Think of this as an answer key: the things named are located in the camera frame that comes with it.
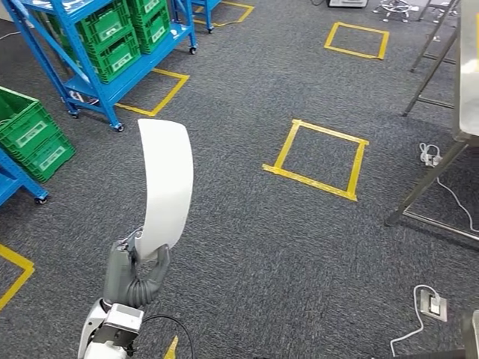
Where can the yellow pointed tape strip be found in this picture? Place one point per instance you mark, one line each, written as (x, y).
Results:
(172, 352)

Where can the yellow floor tape square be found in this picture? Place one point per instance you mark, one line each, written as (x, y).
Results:
(355, 53)
(310, 183)
(19, 259)
(245, 15)

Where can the chrome stool base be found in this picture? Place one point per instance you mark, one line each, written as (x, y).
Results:
(397, 7)

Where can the white table with steel legs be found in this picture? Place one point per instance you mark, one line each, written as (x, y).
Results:
(468, 74)

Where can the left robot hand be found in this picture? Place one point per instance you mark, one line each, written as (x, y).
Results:
(119, 277)

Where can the green plastic crate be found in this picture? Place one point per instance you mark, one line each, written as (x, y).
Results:
(65, 148)
(143, 37)
(86, 22)
(138, 6)
(103, 67)
(11, 119)

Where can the metal floor socket plate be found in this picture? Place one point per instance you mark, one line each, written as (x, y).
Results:
(430, 307)

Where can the steel table frame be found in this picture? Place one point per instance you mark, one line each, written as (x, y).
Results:
(430, 73)

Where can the grey device box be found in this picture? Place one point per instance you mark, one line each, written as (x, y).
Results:
(347, 3)

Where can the white curved plastic part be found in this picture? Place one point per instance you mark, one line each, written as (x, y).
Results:
(168, 188)

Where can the white power strip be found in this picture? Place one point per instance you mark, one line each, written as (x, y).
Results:
(430, 158)

